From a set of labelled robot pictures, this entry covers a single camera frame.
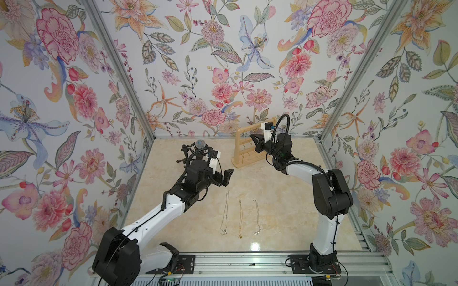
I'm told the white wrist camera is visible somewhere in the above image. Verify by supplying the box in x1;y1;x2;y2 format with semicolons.
261;121;276;143
209;150;221;174

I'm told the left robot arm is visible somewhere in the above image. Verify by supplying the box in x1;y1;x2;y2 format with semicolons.
92;143;234;286

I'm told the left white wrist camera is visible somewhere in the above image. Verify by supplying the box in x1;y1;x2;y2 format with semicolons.
209;150;221;174

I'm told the silver chain necklace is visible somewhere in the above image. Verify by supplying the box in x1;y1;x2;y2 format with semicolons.
219;190;231;235

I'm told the wooden jewelry display stand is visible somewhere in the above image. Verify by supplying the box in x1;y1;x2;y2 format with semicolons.
231;117;277;168

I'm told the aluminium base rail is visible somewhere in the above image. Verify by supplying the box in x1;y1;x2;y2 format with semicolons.
87;251;391;280

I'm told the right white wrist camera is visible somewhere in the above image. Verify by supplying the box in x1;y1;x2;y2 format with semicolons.
261;121;276;143

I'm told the thin silver pendant necklace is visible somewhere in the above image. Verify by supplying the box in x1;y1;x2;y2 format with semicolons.
252;199;261;235

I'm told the gold chain necklace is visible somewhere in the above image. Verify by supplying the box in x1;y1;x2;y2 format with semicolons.
237;198;245;239

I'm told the black microphone with mesh head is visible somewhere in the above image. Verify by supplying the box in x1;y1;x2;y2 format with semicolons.
194;139;207;150

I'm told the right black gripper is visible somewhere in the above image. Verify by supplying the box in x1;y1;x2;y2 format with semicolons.
251;133;282;162

